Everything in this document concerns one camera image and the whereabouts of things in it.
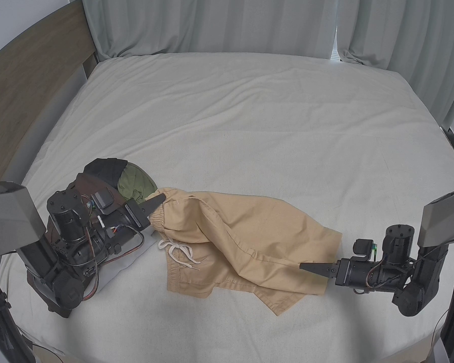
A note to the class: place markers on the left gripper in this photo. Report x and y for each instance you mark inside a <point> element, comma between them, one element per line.
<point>121,233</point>

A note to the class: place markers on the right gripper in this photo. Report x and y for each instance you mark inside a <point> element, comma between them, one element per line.
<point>357,274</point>

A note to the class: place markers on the beige shorts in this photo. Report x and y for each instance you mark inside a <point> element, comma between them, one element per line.
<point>249,233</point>

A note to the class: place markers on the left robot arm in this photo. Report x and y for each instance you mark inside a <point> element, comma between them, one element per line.
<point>11,214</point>

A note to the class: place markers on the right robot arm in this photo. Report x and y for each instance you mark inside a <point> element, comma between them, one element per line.
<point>442,217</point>

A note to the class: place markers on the bed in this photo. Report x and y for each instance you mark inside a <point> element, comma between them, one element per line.
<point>249,100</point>

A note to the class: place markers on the white garment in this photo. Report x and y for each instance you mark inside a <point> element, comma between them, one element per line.
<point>136,253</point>

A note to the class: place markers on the green garment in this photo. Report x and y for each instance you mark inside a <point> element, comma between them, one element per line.
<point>136,182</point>

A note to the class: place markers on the brown garment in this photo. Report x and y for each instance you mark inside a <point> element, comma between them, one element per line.
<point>85,185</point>

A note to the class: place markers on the black garment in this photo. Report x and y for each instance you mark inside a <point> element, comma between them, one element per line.
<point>102,170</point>

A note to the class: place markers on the pale green curtain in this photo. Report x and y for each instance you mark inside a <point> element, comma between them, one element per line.
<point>408,21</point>
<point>212,13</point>

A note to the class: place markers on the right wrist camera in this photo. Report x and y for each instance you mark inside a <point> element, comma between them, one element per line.
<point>363,247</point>

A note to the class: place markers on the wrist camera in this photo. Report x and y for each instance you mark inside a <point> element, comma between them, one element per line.
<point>104,199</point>
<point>363,247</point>

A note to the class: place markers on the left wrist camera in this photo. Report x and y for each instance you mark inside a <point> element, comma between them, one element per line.
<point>104,199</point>

